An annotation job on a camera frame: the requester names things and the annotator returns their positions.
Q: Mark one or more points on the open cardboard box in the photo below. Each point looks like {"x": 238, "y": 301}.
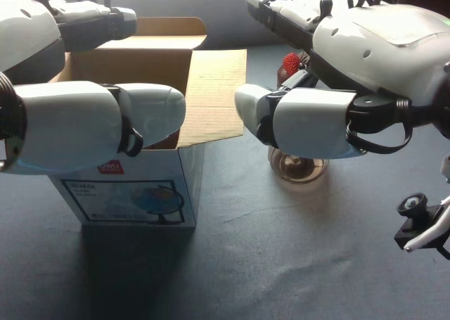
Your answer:
{"x": 211, "y": 88}

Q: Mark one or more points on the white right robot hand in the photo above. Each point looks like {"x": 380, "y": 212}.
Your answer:
{"x": 369, "y": 45}

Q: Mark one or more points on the toy chocolate strawberry cake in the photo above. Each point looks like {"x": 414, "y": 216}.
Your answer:
{"x": 290, "y": 63}

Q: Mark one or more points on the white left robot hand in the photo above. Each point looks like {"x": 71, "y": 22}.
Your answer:
{"x": 70, "y": 123}

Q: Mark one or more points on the grey table cloth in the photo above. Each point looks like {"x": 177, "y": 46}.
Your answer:
{"x": 281, "y": 246}

